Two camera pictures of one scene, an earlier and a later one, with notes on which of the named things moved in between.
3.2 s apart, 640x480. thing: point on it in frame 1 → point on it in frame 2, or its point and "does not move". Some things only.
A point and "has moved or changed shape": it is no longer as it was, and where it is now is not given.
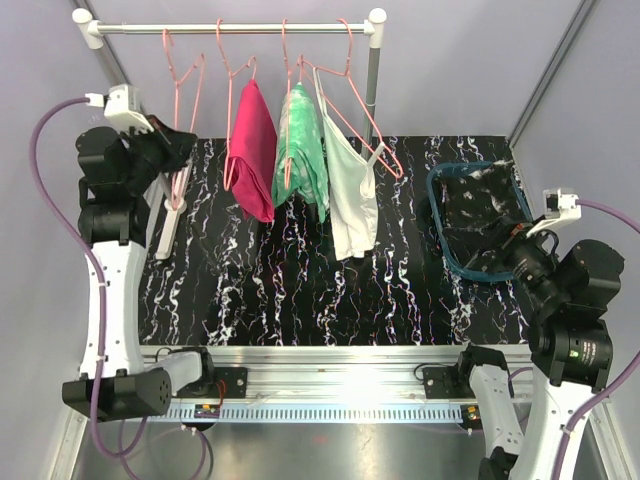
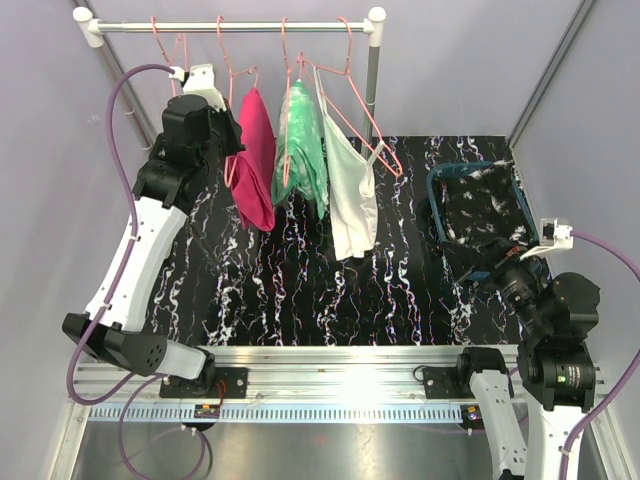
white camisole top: [352, 189] does not move
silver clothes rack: [95, 30] does not move
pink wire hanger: [178, 181] has moved or changed shape
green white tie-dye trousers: [301, 160] does not move
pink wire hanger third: [288, 165] does not move
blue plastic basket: [475, 205] does not move
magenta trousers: [254, 154] does not move
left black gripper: [176, 145] → [234, 130]
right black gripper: [511, 237] → [501, 256]
